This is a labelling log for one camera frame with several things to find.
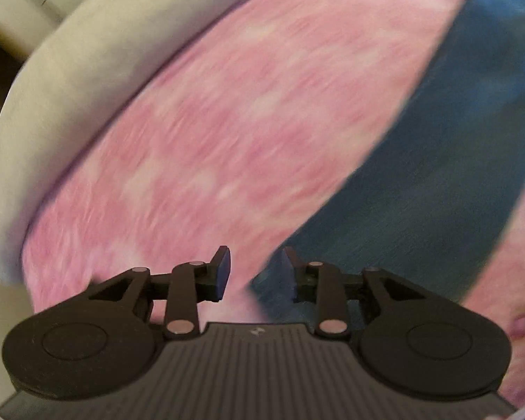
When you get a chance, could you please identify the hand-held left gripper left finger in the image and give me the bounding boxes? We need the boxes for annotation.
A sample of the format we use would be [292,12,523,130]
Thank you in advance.
[87,246,232,340]

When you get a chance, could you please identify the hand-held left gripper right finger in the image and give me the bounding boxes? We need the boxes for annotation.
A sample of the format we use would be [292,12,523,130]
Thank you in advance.
[282,247,425,340]

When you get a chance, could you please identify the blue jeans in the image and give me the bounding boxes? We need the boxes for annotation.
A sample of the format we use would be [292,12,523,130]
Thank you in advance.
[249,0,525,316]

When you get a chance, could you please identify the pink floral blanket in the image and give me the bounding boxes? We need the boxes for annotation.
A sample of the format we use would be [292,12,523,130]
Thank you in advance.
[21,0,525,407]

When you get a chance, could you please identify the beige padded headboard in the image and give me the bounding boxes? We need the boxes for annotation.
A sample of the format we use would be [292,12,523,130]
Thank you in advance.
[0,0,92,57]

